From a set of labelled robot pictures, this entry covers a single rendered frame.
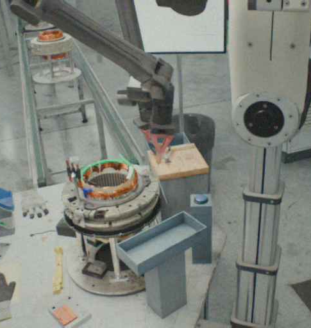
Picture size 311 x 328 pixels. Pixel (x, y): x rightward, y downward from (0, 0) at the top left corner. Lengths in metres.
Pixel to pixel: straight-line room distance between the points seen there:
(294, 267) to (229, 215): 0.64
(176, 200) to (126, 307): 0.44
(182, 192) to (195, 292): 0.37
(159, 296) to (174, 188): 0.43
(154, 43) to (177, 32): 0.14
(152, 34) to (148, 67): 1.24
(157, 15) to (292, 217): 1.67
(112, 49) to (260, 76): 0.35
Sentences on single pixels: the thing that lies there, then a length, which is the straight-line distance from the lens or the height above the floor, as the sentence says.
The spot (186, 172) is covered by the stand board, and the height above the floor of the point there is 1.06.
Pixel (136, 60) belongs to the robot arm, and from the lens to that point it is 1.10.
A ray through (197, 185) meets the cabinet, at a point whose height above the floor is 0.99.
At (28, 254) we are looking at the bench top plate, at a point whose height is 0.78.
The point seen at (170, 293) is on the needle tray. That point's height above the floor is 0.87.
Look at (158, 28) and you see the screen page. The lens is 2.34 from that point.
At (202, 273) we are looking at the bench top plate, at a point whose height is 0.78.
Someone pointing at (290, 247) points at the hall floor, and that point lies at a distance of 2.92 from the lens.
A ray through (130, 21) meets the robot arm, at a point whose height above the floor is 1.58.
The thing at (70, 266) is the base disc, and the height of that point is 0.80.
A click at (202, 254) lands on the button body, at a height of 0.83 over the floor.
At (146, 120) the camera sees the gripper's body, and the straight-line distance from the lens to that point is 1.60.
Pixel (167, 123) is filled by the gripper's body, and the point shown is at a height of 1.36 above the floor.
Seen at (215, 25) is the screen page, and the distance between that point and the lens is 2.31.
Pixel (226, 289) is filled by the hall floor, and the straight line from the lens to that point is 2.61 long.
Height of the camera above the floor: 1.87
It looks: 29 degrees down
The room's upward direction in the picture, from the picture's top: 4 degrees counter-clockwise
